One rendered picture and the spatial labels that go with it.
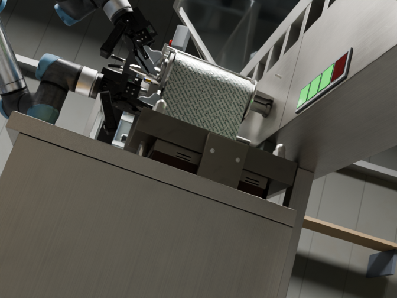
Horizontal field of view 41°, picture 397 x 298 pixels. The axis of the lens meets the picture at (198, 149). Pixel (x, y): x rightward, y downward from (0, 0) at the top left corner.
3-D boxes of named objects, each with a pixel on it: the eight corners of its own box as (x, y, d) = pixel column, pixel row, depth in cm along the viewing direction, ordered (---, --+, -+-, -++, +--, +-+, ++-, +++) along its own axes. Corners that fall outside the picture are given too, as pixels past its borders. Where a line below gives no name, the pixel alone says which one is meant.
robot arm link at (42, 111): (35, 131, 144) (49, 96, 147) (59, 131, 136) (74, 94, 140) (10, 118, 138) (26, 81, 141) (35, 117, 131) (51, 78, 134)
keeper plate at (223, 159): (194, 177, 122) (207, 133, 125) (234, 191, 123) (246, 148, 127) (197, 174, 119) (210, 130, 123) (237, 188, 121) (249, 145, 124)
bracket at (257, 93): (250, 100, 162) (251, 94, 162) (267, 106, 163) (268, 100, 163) (255, 94, 157) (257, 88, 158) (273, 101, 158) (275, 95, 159)
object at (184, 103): (147, 138, 142) (168, 78, 148) (227, 167, 146) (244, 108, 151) (147, 138, 142) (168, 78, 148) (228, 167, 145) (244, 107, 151)
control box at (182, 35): (168, 52, 222) (175, 32, 225) (183, 55, 221) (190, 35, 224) (166, 44, 215) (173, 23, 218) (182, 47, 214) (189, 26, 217)
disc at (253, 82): (231, 131, 163) (243, 89, 168) (233, 132, 163) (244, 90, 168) (246, 116, 149) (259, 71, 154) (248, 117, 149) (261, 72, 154)
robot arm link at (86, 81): (75, 86, 137) (74, 97, 145) (92, 93, 138) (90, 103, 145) (85, 61, 139) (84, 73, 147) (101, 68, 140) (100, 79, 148)
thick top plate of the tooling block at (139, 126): (127, 146, 136) (134, 125, 138) (268, 196, 142) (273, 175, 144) (135, 129, 121) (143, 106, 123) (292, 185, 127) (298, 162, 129)
